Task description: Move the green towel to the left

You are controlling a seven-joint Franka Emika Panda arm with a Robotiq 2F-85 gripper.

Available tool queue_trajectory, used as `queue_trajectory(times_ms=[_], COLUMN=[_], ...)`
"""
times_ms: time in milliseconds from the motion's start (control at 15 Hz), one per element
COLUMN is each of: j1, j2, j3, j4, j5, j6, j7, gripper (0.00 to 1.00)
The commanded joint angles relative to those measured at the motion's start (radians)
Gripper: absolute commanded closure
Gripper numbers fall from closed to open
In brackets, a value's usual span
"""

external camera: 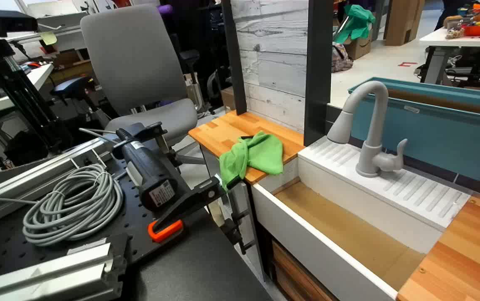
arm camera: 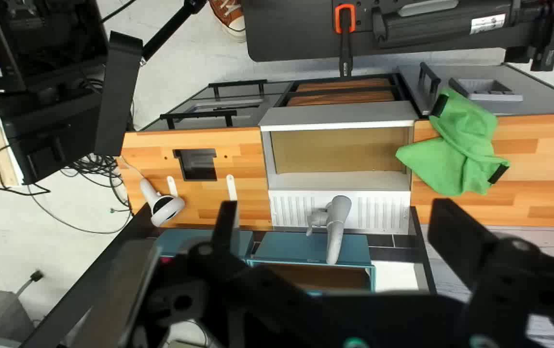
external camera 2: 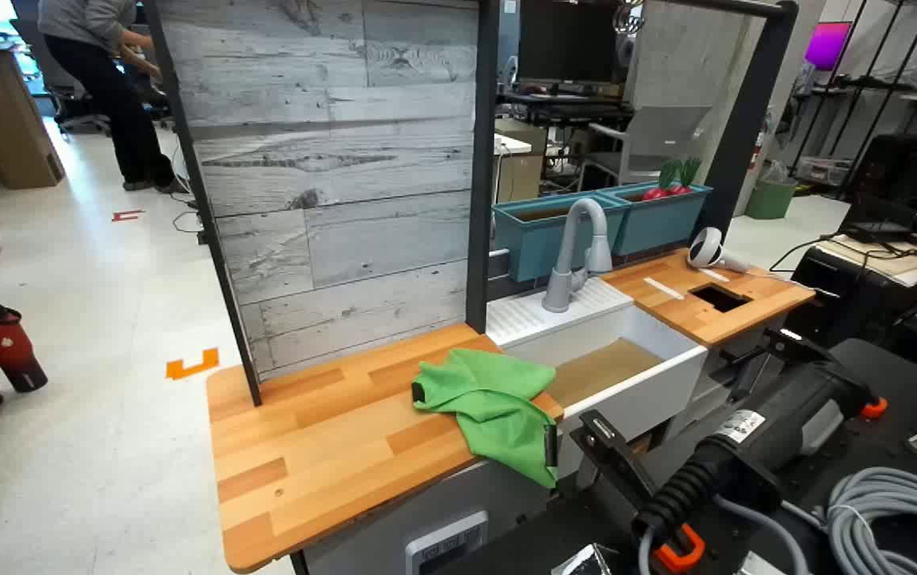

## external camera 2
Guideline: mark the green towel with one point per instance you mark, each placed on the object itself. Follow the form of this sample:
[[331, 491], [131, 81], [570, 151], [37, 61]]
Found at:
[[493, 401]]

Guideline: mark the left teal storage bin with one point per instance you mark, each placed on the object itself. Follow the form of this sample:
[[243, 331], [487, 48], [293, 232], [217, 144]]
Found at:
[[533, 232]]

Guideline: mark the teal storage bin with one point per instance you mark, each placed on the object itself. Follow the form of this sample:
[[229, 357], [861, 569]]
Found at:
[[533, 232], [653, 218]]

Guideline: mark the white toy sink basin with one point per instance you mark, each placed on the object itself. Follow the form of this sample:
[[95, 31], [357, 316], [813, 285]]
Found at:
[[609, 357]]

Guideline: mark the grey wood backsplash panel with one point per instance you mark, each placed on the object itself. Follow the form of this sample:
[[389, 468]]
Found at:
[[335, 157]]

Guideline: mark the right teal storage bin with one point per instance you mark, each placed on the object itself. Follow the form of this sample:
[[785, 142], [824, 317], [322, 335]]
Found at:
[[653, 218]]

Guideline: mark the wooden butcher block counter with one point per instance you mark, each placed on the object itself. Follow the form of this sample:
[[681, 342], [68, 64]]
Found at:
[[327, 447]]

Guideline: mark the small wooden counter with slot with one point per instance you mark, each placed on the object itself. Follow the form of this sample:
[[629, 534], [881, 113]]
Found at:
[[706, 305]]

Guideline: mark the black tool with orange clips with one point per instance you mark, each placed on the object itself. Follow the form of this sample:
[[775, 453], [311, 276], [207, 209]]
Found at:
[[772, 426]]

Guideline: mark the green bucket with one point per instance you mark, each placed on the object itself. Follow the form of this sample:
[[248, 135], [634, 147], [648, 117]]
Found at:
[[772, 200]]

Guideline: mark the person in dark trousers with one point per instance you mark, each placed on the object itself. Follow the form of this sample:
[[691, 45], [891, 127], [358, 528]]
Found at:
[[85, 36]]

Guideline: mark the purple lamp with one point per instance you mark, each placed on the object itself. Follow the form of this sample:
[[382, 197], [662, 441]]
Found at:
[[824, 45]]

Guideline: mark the black metal frame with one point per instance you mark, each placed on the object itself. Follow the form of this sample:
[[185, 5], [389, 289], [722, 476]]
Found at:
[[725, 167]]

